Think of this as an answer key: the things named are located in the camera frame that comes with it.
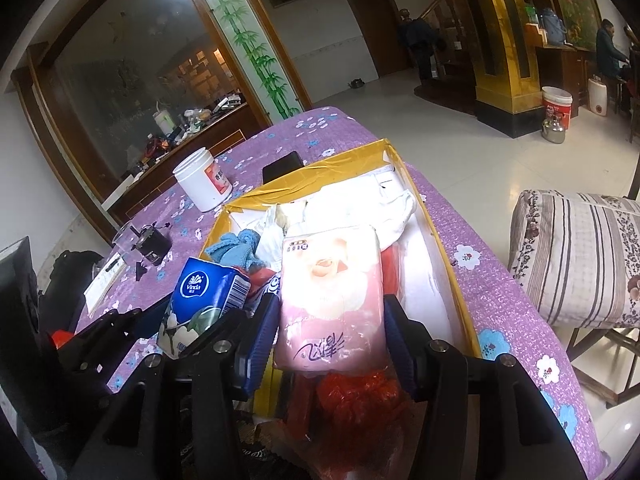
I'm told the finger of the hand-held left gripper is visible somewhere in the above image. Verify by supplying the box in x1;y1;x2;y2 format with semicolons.
75;300;173;353
57;347;151;391

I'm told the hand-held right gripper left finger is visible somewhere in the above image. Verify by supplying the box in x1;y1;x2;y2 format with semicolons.
67;292;281;480

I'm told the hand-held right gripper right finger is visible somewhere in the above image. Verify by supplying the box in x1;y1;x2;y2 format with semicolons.
382;294;588;480

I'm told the red plastic bag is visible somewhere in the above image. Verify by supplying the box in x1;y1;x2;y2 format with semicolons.
280;367;426;466

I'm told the blue and white printed pack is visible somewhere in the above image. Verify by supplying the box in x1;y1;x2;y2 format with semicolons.
250;272;281;311

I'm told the blue tissue pack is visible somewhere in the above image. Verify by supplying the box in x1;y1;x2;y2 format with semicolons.
157;256;252;361

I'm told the yellow-taped white box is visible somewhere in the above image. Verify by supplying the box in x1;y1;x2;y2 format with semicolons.
199;137;483;441

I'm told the pink tissue pack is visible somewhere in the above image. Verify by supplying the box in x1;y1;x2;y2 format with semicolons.
272;224;393;376

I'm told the blue cloth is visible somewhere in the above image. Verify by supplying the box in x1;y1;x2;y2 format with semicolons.
205;230;266;273

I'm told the large white cloth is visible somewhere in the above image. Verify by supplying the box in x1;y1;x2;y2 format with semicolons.
300;182;418;251

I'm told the white booklet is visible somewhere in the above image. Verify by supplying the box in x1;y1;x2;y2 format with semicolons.
82;252;128;317

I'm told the black bag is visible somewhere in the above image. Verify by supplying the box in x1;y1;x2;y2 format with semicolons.
37;250;106;333

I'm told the small black sharpener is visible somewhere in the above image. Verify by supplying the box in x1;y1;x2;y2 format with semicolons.
127;225;173;281

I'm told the white plastic jar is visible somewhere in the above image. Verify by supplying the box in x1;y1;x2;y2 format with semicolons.
172;147;233;212

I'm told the small black box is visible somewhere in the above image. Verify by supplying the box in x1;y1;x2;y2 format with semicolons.
262;151;306;186

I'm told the wooden chair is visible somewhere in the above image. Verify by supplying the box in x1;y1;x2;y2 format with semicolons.
565;155;640;408

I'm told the striped floral cushion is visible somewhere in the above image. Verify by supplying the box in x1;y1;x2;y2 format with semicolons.
507;189;640;330

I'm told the white jug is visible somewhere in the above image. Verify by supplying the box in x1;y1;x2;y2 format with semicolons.
152;102;173;136

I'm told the cluttered wooden counter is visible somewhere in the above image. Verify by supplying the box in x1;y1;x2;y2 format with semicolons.
102;102;271;226

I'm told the steel kettle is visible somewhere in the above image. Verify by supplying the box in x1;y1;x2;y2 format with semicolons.
541;119;568;146

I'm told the wood-framed glass partition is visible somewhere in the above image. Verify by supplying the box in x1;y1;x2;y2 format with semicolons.
12;0;281;246

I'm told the white and red bucket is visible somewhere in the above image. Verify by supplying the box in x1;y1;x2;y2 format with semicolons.
541;86;574;133

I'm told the golden pillar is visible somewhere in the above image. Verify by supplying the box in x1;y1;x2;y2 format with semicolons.
440;0;543;138

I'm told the bamboo print glass panel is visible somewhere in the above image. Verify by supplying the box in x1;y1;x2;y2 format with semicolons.
182;0;313;123

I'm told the dark wooden cabinet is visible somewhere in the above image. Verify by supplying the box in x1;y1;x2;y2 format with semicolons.
535;45;601;111

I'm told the white floor container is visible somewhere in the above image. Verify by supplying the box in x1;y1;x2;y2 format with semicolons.
587;76;611;116

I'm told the brown wooden door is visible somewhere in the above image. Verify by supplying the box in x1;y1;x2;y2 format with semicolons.
342;0;411;78

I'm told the green landscape painting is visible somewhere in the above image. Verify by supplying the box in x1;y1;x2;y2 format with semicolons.
542;0;603;48

